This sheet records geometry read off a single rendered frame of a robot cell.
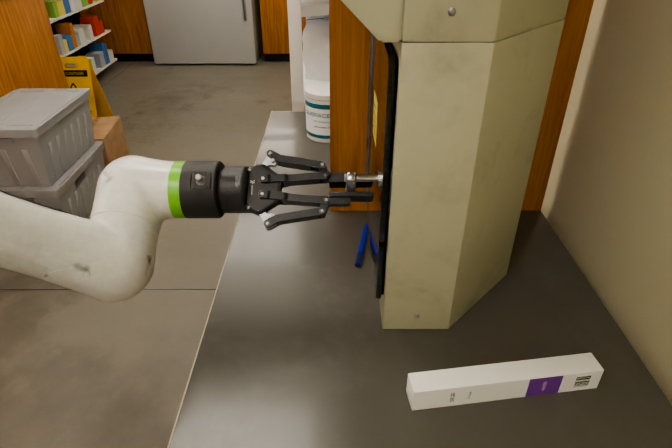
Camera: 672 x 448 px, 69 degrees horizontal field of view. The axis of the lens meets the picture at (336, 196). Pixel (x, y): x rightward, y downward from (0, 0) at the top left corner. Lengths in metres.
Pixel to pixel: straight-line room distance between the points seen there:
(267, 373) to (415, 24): 0.54
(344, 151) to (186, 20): 4.83
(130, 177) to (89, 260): 0.14
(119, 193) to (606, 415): 0.76
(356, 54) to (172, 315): 1.63
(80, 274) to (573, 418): 0.70
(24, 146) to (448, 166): 2.34
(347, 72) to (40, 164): 2.04
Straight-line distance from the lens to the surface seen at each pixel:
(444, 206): 0.71
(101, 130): 3.58
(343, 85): 1.01
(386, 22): 0.60
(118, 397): 2.10
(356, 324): 0.86
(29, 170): 2.85
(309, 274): 0.95
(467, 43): 0.63
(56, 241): 0.72
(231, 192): 0.76
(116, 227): 0.76
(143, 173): 0.80
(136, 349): 2.23
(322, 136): 1.46
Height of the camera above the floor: 1.55
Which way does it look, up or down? 31 degrees down
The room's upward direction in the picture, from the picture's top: straight up
